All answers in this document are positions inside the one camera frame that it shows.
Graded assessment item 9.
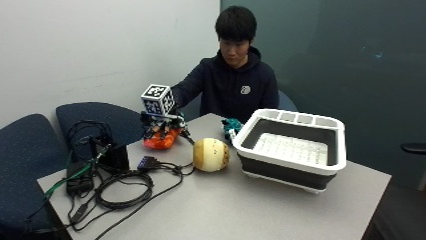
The orange soft toy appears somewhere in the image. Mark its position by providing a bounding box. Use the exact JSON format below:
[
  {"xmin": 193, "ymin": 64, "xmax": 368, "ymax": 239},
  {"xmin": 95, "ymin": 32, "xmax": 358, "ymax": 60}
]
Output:
[{"xmin": 143, "ymin": 128, "xmax": 184, "ymax": 150}]

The white marker cube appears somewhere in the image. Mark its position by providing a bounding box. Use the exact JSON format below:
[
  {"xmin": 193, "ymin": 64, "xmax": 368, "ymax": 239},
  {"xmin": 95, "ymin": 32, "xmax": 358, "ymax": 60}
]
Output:
[{"xmin": 140, "ymin": 83, "xmax": 177, "ymax": 118}]

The blue connector hub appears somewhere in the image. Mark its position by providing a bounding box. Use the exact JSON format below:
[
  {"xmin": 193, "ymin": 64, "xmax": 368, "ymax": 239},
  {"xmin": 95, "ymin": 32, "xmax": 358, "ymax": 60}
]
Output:
[{"xmin": 136, "ymin": 155, "xmax": 157, "ymax": 172}]

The black box device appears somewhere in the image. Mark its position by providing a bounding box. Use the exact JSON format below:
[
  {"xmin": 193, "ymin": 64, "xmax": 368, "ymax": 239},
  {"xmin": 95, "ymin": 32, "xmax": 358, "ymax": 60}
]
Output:
[{"xmin": 97, "ymin": 143, "xmax": 131, "ymax": 172}]

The yellow striped ball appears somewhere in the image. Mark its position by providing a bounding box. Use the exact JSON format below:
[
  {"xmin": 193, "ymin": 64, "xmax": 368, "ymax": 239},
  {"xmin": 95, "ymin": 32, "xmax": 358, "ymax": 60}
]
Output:
[{"xmin": 192, "ymin": 137, "xmax": 232, "ymax": 173}]

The teal toy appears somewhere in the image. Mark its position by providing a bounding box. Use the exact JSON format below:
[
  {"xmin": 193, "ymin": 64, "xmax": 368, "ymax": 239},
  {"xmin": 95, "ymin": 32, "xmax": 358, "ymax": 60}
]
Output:
[{"xmin": 221, "ymin": 117, "xmax": 245, "ymax": 137}]

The the person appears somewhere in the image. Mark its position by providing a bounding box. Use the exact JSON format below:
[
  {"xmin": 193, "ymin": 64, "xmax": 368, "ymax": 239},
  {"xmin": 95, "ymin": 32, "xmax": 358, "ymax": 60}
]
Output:
[{"xmin": 171, "ymin": 5, "xmax": 281, "ymax": 125}]

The black power adapter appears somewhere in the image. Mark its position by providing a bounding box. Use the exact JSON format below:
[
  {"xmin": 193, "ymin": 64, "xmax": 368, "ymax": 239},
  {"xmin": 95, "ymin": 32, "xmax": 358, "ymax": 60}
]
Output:
[{"xmin": 65, "ymin": 160, "xmax": 96, "ymax": 198}]

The white and black dish rack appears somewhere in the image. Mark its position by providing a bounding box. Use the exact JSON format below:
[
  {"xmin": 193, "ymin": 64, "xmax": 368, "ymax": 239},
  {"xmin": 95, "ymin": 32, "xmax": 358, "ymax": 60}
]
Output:
[{"xmin": 230, "ymin": 108, "xmax": 348, "ymax": 194}]

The black chair armrest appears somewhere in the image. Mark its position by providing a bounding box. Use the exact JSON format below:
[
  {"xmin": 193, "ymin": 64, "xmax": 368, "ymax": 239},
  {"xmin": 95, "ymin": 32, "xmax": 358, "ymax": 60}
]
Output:
[{"xmin": 400, "ymin": 142, "xmax": 426, "ymax": 155}]

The bundle of black cables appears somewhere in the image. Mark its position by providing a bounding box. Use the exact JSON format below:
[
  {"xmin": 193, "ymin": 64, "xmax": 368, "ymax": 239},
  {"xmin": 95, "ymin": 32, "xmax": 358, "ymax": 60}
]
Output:
[{"xmin": 65, "ymin": 119, "xmax": 115, "ymax": 161}]

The coiled black cable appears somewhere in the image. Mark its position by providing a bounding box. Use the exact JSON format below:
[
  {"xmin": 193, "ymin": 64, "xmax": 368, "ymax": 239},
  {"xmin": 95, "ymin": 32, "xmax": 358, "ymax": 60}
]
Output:
[{"xmin": 95, "ymin": 169, "xmax": 155, "ymax": 211}]

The green cable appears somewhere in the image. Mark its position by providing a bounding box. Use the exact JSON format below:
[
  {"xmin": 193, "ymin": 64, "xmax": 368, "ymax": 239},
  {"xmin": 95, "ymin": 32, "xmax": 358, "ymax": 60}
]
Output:
[{"xmin": 43, "ymin": 146, "xmax": 111, "ymax": 201}]

